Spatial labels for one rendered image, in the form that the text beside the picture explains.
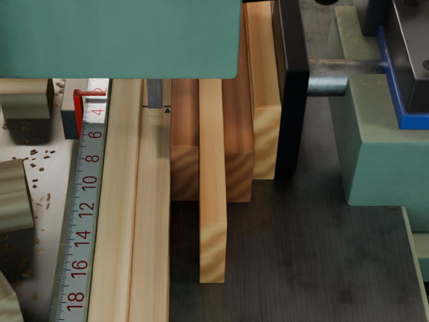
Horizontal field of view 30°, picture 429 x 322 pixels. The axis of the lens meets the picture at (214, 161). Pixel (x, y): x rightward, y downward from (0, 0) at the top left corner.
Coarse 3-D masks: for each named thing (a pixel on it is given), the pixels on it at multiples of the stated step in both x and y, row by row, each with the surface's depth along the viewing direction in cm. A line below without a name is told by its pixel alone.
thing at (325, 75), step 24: (288, 0) 52; (288, 24) 50; (288, 48) 49; (288, 72) 47; (312, 72) 52; (336, 72) 52; (360, 72) 53; (384, 72) 53; (288, 96) 49; (336, 96) 54; (288, 120) 50; (288, 144) 52; (288, 168) 54
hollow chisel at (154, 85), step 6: (150, 84) 50; (156, 84) 50; (150, 90) 50; (156, 90) 50; (150, 96) 51; (156, 96) 51; (162, 96) 52; (150, 102) 51; (156, 102) 51; (162, 102) 52; (150, 108) 51; (156, 108) 51
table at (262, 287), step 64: (320, 128) 57; (256, 192) 53; (320, 192) 53; (192, 256) 50; (256, 256) 50; (320, 256) 50; (384, 256) 50; (192, 320) 46; (256, 320) 46; (320, 320) 47; (384, 320) 47
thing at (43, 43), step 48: (0, 0) 41; (48, 0) 41; (96, 0) 41; (144, 0) 42; (192, 0) 42; (240, 0) 42; (0, 48) 44; (48, 48) 44; (96, 48) 44; (144, 48) 44; (192, 48) 44
